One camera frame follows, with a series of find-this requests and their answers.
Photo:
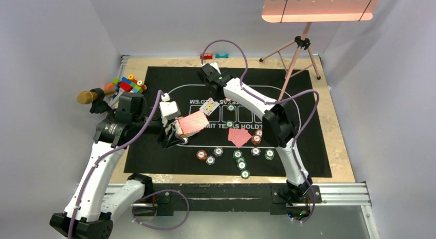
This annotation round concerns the small red chip stack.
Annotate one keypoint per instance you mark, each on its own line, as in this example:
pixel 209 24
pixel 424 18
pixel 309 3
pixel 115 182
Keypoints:
pixel 256 139

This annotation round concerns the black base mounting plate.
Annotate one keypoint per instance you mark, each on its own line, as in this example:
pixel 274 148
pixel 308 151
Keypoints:
pixel 272 198

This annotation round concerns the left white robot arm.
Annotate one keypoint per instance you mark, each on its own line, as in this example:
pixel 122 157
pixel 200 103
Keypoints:
pixel 89 214

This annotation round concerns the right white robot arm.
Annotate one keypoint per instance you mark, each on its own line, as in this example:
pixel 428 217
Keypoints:
pixel 278 126

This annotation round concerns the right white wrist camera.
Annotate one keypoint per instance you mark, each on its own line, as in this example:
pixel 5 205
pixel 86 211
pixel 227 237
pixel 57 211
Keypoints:
pixel 213 65

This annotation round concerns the red playing card box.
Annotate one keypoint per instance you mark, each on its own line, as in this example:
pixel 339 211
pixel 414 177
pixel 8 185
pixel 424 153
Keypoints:
pixel 177 128

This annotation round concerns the face up diamonds card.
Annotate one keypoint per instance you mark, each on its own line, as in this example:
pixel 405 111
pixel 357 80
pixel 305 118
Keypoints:
pixel 209 106

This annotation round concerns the single green chip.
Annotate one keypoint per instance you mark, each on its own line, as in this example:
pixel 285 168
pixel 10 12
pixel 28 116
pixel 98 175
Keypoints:
pixel 230 108
pixel 230 124

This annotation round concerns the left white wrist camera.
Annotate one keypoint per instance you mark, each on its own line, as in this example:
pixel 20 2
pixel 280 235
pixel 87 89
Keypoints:
pixel 169 112

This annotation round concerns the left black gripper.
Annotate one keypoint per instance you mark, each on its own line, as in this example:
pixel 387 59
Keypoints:
pixel 165 141

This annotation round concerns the teal toy block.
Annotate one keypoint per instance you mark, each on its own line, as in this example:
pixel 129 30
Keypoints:
pixel 221 55

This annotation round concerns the colourful toy block vehicle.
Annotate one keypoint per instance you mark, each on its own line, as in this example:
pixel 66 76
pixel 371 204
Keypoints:
pixel 129 84

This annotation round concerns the pink tripod stand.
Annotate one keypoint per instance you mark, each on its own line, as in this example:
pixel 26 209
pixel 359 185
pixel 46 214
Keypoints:
pixel 302 42

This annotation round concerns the green poker chip stack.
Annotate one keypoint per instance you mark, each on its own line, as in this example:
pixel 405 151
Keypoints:
pixel 237 154

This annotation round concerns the red toy block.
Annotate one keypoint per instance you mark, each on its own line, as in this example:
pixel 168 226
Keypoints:
pixel 206 56

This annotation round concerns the aluminium rail frame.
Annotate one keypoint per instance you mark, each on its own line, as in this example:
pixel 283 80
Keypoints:
pixel 332 194

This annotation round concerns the pink perforated panel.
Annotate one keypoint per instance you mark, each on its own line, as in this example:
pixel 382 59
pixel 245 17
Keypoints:
pixel 295 11

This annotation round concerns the gold microphone head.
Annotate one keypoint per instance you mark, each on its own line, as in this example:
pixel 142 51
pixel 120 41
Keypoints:
pixel 87 97

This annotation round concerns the single blue poker chip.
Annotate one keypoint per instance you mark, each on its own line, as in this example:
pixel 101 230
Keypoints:
pixel 185 141

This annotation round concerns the red backed card deck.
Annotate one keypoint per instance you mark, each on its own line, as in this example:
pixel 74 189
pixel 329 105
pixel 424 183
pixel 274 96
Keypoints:
pixel 192 123

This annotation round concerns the black poker table mat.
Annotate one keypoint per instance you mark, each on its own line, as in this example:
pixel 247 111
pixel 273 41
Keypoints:
pixel 145 155

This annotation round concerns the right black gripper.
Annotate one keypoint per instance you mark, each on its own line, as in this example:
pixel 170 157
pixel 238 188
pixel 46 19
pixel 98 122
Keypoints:
pixel 218 97

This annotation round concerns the blue poker chip stack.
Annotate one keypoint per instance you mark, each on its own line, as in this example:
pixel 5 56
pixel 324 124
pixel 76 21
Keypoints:
pixel 218 151

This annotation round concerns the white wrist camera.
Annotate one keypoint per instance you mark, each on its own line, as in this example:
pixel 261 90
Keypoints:
pixel 169 112
pixel 213 65

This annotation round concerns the grey toy block post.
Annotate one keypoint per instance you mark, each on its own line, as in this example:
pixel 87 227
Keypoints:
pixel 116 99

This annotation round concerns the dealt red card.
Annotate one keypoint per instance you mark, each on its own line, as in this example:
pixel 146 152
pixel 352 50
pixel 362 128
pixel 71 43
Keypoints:
pixel 231 135
pixel 242 136

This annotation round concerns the red poker chip stack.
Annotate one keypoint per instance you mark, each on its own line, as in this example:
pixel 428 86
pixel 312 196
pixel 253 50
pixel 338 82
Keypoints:
pixel 201 155

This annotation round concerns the small green chip stack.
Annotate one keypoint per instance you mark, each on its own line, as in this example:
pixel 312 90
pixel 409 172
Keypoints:
pixel 269 154

